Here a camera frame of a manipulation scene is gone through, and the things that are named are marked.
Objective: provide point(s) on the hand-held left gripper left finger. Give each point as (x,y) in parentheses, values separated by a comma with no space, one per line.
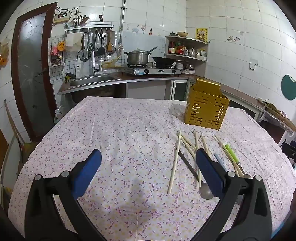
(86,171)

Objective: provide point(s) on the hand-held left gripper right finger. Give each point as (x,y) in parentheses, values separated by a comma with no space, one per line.
(209,171)

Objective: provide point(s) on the metal spoon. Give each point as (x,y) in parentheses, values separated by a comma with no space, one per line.
(207,192)

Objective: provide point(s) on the yellow perforated utensil holder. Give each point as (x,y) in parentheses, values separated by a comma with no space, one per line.
(203,109)

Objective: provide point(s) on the metal cup of utensils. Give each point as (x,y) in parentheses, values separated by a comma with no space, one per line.
(78,20)

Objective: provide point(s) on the floral pink tablecloth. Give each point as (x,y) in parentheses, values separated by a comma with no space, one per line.
(115,139)

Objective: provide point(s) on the dark chair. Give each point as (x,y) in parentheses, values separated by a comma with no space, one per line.
(289,150)

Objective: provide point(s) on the glass-door kitchen cabinets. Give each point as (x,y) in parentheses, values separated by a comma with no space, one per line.
(180,90)

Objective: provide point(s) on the steel kitchen sink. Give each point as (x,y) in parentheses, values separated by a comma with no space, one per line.
(92,80)

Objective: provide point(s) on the black sponge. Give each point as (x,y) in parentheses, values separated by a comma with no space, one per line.
(69,77)

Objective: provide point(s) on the white soap bottle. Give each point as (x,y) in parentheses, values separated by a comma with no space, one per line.
(78,66)

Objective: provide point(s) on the stacked white dishes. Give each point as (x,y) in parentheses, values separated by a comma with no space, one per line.
(185,67)

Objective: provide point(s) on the brown kitchen countertop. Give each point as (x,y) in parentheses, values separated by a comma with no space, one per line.
(150,77)

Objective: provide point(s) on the steel kitchen faucet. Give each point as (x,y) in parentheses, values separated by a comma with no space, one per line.
(93,60)

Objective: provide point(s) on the dark wooden glass door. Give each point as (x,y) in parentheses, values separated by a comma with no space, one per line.
(32,69)

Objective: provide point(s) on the dark hanging strainer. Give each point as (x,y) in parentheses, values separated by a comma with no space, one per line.
(83,55)

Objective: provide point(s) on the green round cutting board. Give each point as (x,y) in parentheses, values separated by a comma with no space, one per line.
(289,87)

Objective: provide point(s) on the steel gas stove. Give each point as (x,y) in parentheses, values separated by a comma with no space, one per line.
(150,70)

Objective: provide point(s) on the black wok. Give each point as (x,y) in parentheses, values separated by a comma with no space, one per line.
(163,60)

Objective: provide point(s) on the steel kettle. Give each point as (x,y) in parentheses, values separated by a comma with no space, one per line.
(192,52)

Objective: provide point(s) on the black hanging spatula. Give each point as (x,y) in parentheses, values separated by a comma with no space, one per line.
(101,49)

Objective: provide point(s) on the steel cooking pot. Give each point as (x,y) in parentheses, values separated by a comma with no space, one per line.
(137,56)

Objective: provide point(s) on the orange hanging ladle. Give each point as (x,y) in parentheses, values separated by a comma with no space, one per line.
(110,47)

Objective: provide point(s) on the red sauce bottles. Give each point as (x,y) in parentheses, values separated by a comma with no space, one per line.
(172,47)

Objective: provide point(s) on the white hanging bag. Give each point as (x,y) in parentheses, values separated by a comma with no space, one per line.
(72,42)

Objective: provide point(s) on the beige bowl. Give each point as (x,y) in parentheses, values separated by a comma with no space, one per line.
(182,34)

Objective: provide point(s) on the orange mesh bag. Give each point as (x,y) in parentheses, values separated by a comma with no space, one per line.
(4,53)

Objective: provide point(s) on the corner wall shelf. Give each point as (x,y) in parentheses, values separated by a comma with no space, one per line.
(185,58)

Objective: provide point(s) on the white wall socket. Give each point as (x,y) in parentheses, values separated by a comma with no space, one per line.
(253,63)

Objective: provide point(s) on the wall stickers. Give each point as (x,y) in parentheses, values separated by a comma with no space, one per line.
(233,38)

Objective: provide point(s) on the yellow wall poster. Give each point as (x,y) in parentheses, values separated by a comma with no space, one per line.
(201,35)

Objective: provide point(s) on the metal wall rack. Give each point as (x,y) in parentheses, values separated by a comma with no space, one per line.
(89,26)

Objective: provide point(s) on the grey wall pipe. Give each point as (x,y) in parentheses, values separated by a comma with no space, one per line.
(122,20)

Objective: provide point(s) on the beige wall control box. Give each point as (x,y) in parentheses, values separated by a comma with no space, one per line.
(61,18)

